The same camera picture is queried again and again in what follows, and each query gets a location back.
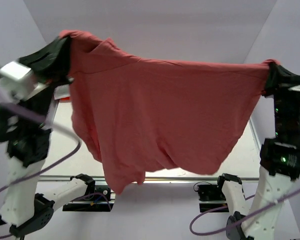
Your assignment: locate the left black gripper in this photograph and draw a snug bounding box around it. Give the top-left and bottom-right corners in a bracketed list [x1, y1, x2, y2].
[18, 29, 76, 126]

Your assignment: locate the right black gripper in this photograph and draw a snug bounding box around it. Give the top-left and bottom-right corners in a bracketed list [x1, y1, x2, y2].
[260, 60, 300, 136]

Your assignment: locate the pink t shirt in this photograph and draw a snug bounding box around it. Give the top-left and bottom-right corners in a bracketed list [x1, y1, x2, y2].
[59, 30, 273, 194]

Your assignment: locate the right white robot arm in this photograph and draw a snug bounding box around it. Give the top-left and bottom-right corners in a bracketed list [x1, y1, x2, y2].
[215, 63, 300, 240]

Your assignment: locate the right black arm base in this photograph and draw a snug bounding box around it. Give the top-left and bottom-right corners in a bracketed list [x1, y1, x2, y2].
[193, 181, 229, 213]

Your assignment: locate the white folded t shirt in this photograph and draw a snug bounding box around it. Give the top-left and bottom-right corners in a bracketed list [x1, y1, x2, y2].
[54, 84, 70, 100]

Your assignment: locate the red folded t shirt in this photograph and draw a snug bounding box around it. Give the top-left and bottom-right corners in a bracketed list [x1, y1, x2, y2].
[59, 97, 71, 103]

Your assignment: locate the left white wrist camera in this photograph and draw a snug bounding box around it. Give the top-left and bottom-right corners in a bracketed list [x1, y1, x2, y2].
[0, 61, 47, 102]

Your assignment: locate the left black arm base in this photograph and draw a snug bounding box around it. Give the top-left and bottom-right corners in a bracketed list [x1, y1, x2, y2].
[62, 185, 116, 213]

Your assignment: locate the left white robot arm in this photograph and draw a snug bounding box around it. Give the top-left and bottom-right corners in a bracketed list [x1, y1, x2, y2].
[0, 36, 96, 239]

